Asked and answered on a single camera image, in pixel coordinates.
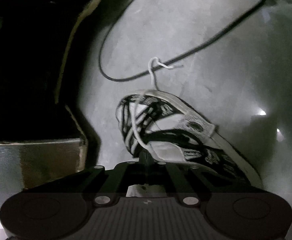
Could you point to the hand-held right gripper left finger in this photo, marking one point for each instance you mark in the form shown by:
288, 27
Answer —
142, 158

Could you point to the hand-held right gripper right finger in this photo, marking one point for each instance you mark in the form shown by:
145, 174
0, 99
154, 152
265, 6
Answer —
149, 158

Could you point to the black and white sneaker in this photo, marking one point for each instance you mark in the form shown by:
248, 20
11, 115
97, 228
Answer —
166, 152

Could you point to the silver desk cabinet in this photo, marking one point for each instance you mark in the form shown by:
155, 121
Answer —
35, 160

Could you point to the black shoelace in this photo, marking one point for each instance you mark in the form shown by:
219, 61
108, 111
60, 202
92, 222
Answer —
176, 132

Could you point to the white shoelace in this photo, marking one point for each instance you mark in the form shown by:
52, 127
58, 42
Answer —
152, 75

